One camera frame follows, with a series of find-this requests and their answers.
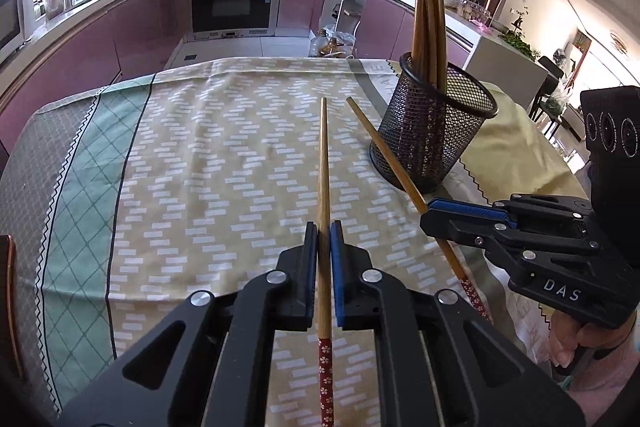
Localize black mesh utensil holder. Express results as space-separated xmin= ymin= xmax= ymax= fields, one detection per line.
xmin=369 ymin=51 xmax=499 ymax=194

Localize white side cabinet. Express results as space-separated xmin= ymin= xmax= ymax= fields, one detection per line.
xmin=467 ymin=29 xmax=551 ymax=108

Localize bundle of wooden chopsticks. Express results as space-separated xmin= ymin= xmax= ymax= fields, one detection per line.
xmin=411 ymin=0 xmax=449 ymax=92

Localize black built-in oven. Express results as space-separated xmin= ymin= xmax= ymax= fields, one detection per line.
xmin=190 ymin=0 xmax=283 ymax=40

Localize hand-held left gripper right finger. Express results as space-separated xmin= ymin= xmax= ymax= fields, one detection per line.
xmin=329 ymin=219 xmax=586 ymax=427

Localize person's right forearm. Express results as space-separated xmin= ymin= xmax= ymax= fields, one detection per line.
xmin=570 ymin=347 xmax=638 ymax=408

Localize dark dining chair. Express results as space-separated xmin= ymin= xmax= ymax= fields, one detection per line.
xmin=530 ymin=57 xmax=566 ymax=122

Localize purple kitchen cabinets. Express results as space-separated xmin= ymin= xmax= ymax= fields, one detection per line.
xmin=0 ymin=0 xmax=471 ymax=152

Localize green potted plant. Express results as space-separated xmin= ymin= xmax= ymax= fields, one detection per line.
xmin=500 ymin=32 xmax=541 ymax=60

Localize wooden chopstick red patterned end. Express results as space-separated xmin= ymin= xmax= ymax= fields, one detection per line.
xmin=316 ymin=98 xmax=335 ymax=427
xmin=346 ymin=97 xmax=493 ymax=323

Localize bottles on kitchen floor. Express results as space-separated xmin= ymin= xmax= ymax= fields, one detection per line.
xmin=307 ymin=24 xmax=358 ymax=58

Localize white microwave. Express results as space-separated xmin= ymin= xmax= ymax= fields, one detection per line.
xmin=0 ymin=0 xmax=33 ymax=64

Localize brown wooden chair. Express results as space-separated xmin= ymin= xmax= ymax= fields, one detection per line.
xmin=0 ymin=234 xmax=25 ymax=379

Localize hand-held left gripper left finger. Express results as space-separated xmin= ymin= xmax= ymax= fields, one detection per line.
xmin=57 ymin=221 xmax=321 ymax=427

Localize patterned yellow green tablecloth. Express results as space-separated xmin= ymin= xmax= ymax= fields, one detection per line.
xmin=0 ymin=57 xmax=591 ymax=427

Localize person's right hand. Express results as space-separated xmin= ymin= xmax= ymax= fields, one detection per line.
xmin=549 ymin=309 xmax=601 ymax=375

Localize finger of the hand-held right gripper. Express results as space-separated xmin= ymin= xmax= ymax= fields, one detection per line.
xmin=420 ymin=209 xmax=601 ymax=275
xmin=427 ymin=194 xmax=594 ymax=229

